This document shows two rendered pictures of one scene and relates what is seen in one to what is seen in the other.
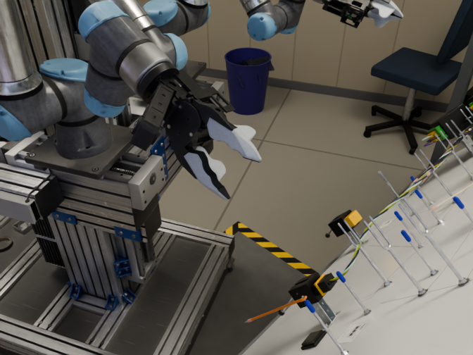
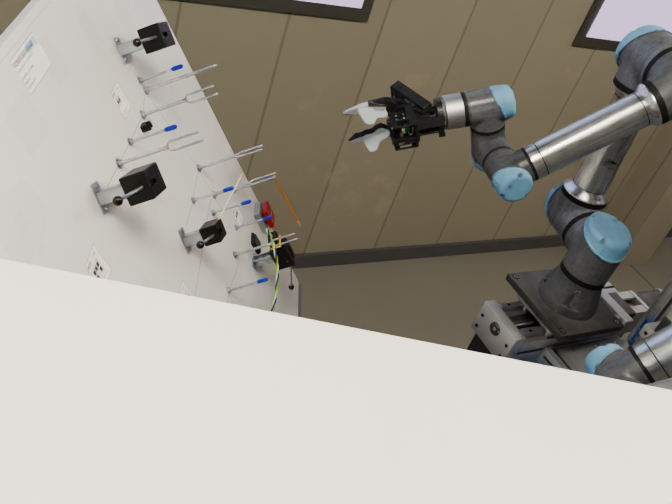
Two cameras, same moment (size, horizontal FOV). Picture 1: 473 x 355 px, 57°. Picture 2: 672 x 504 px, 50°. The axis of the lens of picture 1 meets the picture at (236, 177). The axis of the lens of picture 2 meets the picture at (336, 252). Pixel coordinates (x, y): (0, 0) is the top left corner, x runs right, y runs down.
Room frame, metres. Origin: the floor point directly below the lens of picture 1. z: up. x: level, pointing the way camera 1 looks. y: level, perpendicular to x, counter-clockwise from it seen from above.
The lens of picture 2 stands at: (1.33, -1.19, 2.15)
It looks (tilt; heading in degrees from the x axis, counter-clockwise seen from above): 36 degrees down; 122
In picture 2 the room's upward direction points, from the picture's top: 21 degrees clockwise
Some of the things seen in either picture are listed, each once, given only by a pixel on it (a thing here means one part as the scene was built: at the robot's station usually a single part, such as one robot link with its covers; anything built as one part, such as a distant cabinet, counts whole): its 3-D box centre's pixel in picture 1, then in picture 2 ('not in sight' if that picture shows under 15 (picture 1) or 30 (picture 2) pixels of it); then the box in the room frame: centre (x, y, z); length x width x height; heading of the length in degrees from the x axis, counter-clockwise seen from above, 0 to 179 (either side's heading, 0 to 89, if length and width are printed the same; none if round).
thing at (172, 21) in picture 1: (162, 22); not in sight; (1.48, 0.25, 1.33); 0.13 x 0.12 x 0.14; 146
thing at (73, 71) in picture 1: (68, 87); (597, 246); (1.00, 0.42, 1.33); 0.13 x 0.12 x 0.14; 145
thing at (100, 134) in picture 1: (80, 127); (575, 284); (1.00, 0.41, 1.21); 0.15 x 0.15 x 0.10
